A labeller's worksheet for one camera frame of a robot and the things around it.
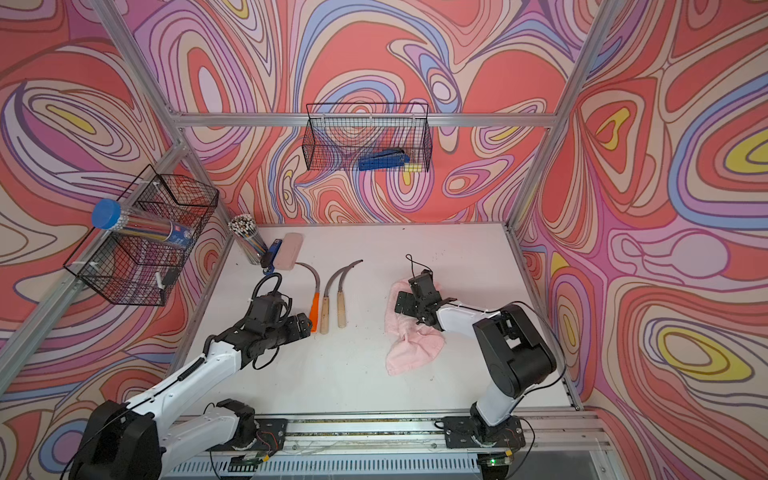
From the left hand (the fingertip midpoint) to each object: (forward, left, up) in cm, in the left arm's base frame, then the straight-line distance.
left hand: (305, 327), depth 86 cm
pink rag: (-5, -31, -2) cm, 31 cm away
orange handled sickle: (+9, 0, -5) cm, 10 cm away
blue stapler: (+32, +17, -1) cm, 36 cm away
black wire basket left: (+7, +40, +21) cm, 45 cm away
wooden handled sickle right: (+10, -9, -5) cm, 14 cm away
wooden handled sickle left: (+10, -4, -5) cm, 11 cm away
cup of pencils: (+29, +22, +5) cm, 37 cm away
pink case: (+32, +12, -2) cm, 34 cm away
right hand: (+8, -32, -5) cm, 33 cm away
